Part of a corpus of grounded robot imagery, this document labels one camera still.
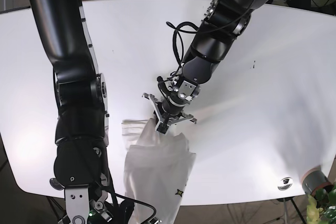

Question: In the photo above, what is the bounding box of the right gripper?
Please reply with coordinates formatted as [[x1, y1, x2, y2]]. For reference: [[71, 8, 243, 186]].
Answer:
[[58, 203, 158, 224]]

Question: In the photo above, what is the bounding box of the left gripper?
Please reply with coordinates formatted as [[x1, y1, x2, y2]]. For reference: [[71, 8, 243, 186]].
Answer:
[[142, 75, 201, 134]]

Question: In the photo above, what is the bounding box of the white printed T-shirt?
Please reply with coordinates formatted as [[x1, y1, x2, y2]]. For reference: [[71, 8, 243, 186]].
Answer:
[[121, 118, 196, 223]]

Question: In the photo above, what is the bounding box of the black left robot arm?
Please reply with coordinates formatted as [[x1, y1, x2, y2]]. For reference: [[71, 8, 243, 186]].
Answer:
[[143, 0, 269, 134]]

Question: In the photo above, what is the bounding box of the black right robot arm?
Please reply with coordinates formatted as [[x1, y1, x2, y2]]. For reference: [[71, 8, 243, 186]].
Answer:
[[29, 0, 136, 223]]

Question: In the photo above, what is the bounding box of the left silver table grommet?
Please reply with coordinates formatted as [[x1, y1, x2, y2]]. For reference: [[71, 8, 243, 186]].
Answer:
[[49, 178, 64, 191]]

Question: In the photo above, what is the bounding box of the silver table grommet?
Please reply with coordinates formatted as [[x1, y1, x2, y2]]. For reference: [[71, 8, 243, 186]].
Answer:
[[277, 177, 293, 191], [49, 178, 64, 191]]

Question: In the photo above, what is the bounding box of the right silver table grommet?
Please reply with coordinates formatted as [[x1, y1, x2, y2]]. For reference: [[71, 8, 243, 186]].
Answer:
[[277, 177, 293, 191]]

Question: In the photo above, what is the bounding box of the grey plant pot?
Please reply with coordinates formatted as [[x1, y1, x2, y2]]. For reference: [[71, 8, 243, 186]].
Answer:
[[300, 167, 333, 196]]

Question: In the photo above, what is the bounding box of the green potted plant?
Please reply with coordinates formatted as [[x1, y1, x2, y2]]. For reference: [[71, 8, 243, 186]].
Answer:
[[306, 185, 335, 224]]

